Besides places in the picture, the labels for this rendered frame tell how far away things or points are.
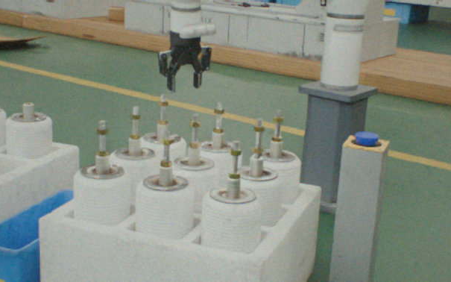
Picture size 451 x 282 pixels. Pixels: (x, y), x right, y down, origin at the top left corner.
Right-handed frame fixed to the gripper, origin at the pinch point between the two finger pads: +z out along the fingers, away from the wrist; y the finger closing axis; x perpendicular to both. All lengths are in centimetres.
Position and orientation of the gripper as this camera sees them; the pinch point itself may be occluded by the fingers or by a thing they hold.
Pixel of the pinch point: (184, 84)
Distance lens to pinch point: 179.9
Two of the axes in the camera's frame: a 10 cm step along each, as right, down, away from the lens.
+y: -8.5, 1.8, -4.9
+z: -0.4, 9.1, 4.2
